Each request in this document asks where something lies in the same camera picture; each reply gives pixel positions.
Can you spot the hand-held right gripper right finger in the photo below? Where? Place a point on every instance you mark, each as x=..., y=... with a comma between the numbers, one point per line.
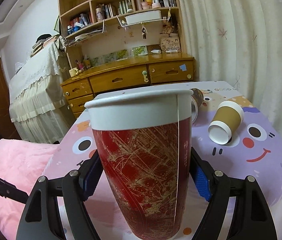
x=202, y=180

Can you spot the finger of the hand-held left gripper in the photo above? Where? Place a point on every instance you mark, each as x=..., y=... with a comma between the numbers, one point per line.
x=3, y=185

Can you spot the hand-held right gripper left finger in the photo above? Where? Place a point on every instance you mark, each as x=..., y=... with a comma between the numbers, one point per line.
x=89, y=177

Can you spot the red paper cup gold print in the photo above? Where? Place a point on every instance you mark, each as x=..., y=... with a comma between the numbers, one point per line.
x=141, y=167

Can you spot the clear plastic cup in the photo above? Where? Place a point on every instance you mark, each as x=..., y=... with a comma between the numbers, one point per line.
x=195, y=112

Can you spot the brown paper cup white rim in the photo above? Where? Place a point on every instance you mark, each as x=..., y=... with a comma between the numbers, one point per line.
x=228, y=115

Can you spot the dark brown cup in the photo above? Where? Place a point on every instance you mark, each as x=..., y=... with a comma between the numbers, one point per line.
x=198, y=97

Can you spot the pink fluffy blanket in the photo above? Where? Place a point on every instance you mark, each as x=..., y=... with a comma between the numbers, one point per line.
x=18, y=160

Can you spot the cartoon printed tablecloth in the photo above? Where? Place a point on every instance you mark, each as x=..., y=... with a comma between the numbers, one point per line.
x=255, y=180

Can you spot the wooden desk with drawers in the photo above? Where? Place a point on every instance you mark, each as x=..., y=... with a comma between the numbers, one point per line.
x=121, y=80

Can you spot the beige lace cover cloth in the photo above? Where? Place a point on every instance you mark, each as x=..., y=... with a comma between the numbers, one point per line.
x=38, y=85

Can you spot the cream mug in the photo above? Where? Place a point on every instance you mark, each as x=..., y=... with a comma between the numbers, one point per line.
x=74, y=72

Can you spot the blue sticker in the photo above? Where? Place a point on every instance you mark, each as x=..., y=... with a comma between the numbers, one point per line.
x=182, y=67

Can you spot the row of green picture cards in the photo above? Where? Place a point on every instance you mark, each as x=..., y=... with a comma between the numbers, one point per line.
x=121, y=55

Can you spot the white tube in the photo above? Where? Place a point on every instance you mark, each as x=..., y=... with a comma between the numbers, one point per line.
x=156, y=52

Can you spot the printed paper box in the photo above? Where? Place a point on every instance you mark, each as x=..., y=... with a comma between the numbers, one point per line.
x=170, y=45

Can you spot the stack of books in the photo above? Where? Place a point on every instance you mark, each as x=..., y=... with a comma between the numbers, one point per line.
x=43, y=45

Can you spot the black hat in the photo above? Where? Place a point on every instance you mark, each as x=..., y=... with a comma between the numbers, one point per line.
x=44, y=37

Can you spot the blue bottle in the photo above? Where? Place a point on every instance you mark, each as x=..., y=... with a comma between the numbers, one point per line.
x=70, y=30

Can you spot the white patterned curtain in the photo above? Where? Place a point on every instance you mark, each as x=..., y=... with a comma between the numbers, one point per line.
x=230, y=30

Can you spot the pink bottle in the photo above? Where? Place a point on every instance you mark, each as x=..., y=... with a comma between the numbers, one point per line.
x=99, y=13

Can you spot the wooden bookshelf hutch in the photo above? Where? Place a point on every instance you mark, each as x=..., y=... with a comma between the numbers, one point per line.
x=86, y=10

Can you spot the white hanging basket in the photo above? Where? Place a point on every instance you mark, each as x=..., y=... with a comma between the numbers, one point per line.
x=143, y=17

